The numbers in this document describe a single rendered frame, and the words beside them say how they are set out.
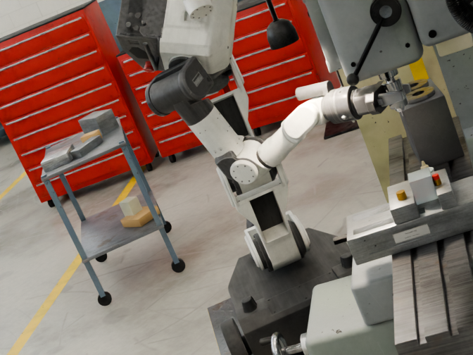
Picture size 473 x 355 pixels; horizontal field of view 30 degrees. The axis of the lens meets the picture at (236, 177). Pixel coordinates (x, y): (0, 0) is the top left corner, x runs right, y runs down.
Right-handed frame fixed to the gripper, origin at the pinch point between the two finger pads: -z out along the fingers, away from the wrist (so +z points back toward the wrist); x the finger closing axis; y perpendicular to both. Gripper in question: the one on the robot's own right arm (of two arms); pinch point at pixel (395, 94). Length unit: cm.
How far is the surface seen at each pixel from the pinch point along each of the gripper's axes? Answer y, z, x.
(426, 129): 19.3, 6.2, 24.0
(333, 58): -13.7, 9.4, -5.8
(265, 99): 98, 285, 372
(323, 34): -20.1, 9.9, -6.0
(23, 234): 129, 471, 250
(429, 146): 24.2, 6.8, 23.6
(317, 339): 51, 29, -28
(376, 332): 53, 15, -23
